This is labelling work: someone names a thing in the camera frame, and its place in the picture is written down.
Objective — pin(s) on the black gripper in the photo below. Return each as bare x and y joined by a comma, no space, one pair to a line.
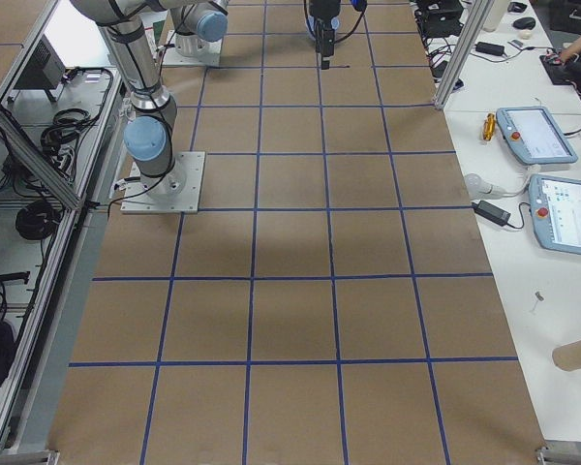
322,11

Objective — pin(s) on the yellow brass tool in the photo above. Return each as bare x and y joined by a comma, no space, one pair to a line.
488,128

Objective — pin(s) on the white light bulb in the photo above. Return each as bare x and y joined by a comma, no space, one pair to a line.
479,189

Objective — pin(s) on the teach pendant far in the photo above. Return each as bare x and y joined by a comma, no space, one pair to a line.
534,137

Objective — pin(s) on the teach pendant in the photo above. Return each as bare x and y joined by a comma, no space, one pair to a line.
556,212
534,137

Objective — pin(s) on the black power adapter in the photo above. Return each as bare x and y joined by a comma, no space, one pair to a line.
491,212

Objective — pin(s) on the teach pendant near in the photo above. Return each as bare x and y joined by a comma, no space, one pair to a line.
556,212

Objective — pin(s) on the cardboard tube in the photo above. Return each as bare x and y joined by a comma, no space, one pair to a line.
568,356

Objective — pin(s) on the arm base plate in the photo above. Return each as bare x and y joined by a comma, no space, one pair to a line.
178,192
191,51

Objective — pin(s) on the aluminium frame post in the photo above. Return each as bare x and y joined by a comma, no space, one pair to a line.
475,20

